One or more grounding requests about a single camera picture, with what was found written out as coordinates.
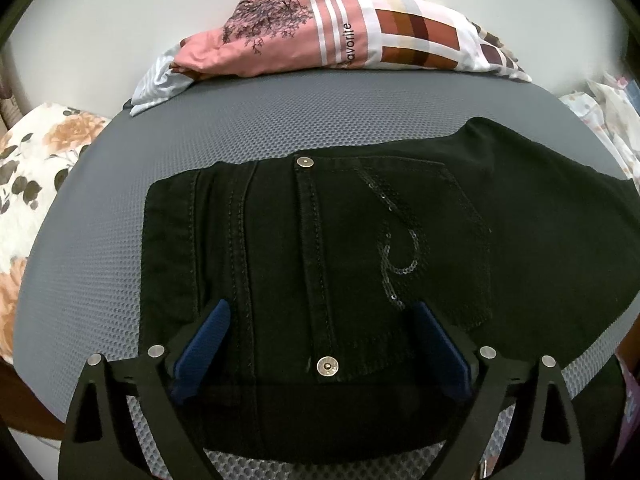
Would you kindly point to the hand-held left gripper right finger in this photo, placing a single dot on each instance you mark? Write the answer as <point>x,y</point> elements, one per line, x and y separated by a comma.
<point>446,355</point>

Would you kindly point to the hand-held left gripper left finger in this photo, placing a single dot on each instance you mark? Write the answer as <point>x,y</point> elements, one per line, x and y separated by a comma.
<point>202,347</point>

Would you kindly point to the black pants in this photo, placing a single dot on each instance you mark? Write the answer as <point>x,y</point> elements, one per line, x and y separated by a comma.
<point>350,240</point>

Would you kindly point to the grey mesh mat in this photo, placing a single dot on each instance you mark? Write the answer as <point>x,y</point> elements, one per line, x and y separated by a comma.
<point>90,240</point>

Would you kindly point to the purple cloth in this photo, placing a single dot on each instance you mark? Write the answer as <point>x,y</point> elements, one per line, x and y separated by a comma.
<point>630,400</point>

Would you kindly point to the floral pillow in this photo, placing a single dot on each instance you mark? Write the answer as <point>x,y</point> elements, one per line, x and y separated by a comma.
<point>35,170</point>

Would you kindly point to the pale striped cloth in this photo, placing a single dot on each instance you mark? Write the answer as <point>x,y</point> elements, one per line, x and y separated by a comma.
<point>157,82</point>

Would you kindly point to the white floral cloth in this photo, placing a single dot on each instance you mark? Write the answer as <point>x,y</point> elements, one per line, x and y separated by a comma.
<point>607,110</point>

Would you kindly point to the pink tree-print shirt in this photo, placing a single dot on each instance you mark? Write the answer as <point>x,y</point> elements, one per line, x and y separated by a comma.
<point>320,30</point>

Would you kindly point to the brown wooden bed frame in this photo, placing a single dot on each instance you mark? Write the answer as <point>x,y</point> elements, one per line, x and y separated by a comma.
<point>25,405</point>

